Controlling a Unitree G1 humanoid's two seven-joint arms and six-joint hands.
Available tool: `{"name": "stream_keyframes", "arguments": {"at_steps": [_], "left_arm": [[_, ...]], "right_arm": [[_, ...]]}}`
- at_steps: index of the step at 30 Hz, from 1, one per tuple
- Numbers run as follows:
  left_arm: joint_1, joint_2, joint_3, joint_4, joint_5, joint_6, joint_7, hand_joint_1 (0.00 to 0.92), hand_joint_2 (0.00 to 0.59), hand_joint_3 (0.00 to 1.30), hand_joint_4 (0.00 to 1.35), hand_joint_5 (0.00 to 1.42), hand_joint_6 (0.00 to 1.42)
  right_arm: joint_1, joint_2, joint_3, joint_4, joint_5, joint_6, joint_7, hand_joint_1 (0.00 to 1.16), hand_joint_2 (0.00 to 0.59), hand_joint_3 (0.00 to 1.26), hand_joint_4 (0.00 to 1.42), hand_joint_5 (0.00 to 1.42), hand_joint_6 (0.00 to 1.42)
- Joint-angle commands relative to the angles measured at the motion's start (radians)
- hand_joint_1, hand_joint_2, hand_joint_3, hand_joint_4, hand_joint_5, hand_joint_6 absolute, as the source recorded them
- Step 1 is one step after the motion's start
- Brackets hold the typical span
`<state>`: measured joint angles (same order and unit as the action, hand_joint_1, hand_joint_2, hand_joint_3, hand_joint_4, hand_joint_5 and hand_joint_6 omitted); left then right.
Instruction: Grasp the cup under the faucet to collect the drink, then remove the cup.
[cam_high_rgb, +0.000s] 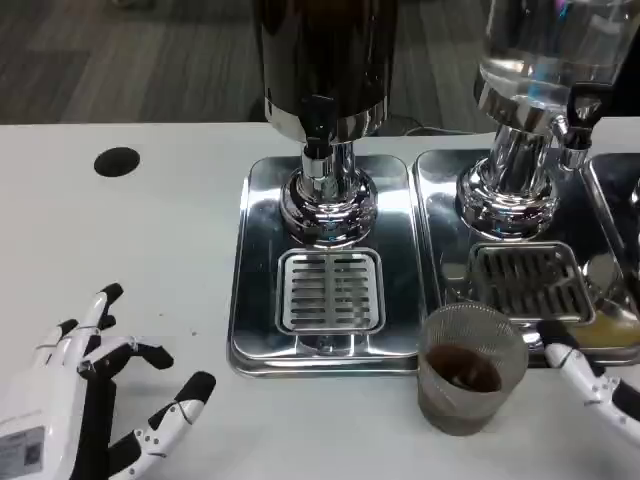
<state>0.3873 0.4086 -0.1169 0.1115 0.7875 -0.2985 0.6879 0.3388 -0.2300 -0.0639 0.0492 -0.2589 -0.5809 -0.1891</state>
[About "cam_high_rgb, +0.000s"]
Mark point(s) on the clear drink dispenser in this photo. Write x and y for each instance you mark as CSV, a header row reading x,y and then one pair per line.
x,y
515,190

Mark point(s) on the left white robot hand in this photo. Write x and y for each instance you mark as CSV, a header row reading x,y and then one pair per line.
x,y
30,390

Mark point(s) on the black round counter grommet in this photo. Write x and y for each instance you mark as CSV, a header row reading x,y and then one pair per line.
x,y
117,161

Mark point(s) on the steel drip tray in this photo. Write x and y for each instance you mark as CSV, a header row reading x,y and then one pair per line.
x,y
400,260
612,200
450,240

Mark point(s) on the dark drink dispenser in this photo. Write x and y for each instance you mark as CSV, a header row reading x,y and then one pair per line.
x,y
325,60

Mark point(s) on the steel drain grid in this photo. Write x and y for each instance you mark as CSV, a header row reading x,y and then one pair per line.
x,y
330,290
525,280

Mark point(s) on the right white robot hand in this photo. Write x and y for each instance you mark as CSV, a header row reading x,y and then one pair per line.
x,y
575,362

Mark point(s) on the clear ribbed glass cup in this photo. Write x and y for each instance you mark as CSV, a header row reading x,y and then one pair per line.
x,y
465,380

